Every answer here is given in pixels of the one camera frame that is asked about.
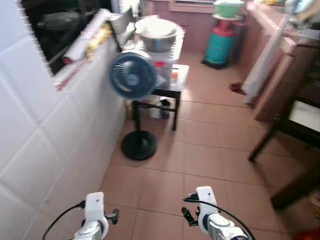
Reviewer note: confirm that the dark wooden table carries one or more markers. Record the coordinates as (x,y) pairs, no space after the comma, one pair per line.
(265,142)

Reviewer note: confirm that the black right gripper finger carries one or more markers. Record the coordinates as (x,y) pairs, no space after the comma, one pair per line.
(186,216)

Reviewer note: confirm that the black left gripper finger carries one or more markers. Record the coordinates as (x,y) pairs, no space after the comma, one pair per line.
(115,216)

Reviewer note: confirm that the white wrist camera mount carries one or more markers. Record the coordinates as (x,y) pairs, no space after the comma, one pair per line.
(206,197)
(95,205)

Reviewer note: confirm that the red object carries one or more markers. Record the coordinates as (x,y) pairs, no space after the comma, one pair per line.
(307,235)

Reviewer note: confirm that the small black white-topped table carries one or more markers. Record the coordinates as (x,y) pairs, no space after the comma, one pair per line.
(181,80)

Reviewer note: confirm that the green plastic basin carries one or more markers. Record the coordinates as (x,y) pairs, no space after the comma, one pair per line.
(229,9)

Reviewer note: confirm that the blue standing fan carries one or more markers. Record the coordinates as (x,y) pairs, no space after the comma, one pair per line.
(132,75)

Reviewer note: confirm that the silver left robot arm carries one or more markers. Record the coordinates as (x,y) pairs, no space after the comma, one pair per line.
(90,232)

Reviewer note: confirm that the metal basin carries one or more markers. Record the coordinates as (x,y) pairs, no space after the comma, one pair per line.
(159,37)

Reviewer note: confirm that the yellow packet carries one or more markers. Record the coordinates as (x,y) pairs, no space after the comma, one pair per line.
(100,40)

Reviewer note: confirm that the rolled white paper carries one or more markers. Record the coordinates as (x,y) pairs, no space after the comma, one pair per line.
(87,37)

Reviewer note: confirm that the brown wooden cabinet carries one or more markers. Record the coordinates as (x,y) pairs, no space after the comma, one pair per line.
(280,80)

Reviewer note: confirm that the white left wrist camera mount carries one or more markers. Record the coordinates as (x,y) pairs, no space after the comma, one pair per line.
(95,205)

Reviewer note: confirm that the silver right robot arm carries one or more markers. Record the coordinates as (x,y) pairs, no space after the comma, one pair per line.
(222,231)

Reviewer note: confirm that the green gas cylinder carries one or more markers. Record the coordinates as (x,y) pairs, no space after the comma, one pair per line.
(220,47)

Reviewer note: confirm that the red slipper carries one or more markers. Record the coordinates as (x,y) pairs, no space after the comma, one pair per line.
(237,89)

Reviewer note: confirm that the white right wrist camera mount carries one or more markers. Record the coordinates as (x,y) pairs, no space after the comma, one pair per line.
(206,197)

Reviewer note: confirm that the white appliance with red label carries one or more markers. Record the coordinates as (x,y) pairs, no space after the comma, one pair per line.
(167,57)

